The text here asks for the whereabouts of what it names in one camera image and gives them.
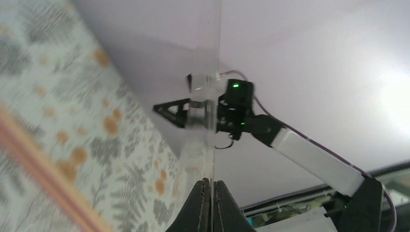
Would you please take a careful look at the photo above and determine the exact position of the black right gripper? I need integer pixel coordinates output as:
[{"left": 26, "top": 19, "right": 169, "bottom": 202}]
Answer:
[{"left": 153, "top": 79, "right": 254, "bottom": 141}]

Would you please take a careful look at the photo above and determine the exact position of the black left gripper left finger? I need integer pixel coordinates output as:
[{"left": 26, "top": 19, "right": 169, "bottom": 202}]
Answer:
[{"left": 166, "top": 178, "right": 211, "bottom": 232}]

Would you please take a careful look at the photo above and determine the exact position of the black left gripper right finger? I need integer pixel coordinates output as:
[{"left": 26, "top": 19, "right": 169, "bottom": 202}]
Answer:
[{"left": 212, "top": 180, "right": 256, "bottom": 232}]

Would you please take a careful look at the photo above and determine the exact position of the clear acrylic sheet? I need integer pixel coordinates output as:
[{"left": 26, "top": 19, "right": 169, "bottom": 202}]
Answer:
[{"left": 179, "top": 0, "right": 223, "bottom": 183}]

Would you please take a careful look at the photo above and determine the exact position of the pink wooden picture frame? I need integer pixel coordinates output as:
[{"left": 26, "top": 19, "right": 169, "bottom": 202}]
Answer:
[{"left": 0, "top": 105, "right": 113, "bottom": 232}]

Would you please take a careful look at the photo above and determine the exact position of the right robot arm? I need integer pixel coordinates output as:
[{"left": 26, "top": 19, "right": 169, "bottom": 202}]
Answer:
[{"left": 217, "top": 79, "right": 385, "bottom": 232}]

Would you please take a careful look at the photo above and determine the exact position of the floral patterned table cloth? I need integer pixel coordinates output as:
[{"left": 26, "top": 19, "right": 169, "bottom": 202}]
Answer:
[{"left": 0, "top": 0, "right": 182, "bottom": 232}]

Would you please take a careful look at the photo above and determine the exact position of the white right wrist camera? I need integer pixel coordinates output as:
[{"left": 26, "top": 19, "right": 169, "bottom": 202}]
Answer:
[{"left": 185, "top": 73, "right": 224, "bottom": 93}]

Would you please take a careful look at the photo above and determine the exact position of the aluminium rail platform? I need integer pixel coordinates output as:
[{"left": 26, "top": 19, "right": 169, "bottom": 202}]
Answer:
[{"left": 242, "top": 161, "right": 410, "bottom": 232}]

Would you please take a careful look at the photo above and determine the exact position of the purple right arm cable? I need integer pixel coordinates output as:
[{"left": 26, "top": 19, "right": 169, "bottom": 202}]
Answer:
[{"left": 219, "top": 70, "right": 398, "bottom": 232}]

